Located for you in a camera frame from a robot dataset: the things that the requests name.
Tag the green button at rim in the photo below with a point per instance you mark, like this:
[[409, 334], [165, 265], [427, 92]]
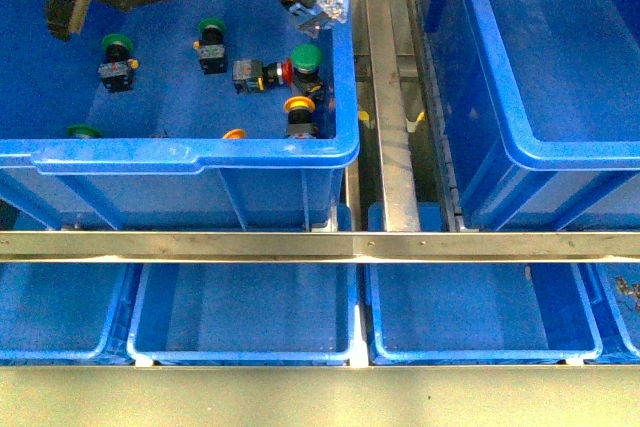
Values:
[[83, 131]]

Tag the blue source plastic bin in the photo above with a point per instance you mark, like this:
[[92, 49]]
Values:
[[162, 162]]

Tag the green push button middle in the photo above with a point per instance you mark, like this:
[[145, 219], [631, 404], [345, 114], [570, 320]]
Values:
[[210, 47]]

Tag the yellow button at rim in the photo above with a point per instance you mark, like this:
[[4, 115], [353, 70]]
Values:
[[236, 133]]

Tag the green push button right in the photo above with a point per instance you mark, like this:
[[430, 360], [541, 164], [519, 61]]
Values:
[[306, 81]]

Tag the yellow push button in bin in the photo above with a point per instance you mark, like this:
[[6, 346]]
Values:
[[299, 110]]

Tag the metal roller rack frame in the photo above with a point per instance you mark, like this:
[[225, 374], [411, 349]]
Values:
[[398, 230]]

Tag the green push button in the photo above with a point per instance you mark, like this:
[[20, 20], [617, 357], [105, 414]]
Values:
[[306, 81], [117, 70], [210, 47]]

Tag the lower blue bin with parts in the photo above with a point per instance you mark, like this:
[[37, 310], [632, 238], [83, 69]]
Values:
[[448, 314]]

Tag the red push button lying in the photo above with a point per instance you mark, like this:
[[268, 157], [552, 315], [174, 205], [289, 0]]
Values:
[[253, 76]]

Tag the lower blue bin left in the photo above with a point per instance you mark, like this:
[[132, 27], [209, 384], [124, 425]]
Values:
[[67, 314]]

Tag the blue middle plastic bin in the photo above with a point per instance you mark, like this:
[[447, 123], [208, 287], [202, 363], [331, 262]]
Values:
[[541, 110]]

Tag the green push button left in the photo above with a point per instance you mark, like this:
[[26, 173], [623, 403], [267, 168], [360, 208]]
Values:
[[117, 70]]

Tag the small metal contact parts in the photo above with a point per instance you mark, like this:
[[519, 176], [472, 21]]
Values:
[[624, 288]]

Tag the lower blue bin middle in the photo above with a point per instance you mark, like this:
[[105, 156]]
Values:
[[244, 314]]

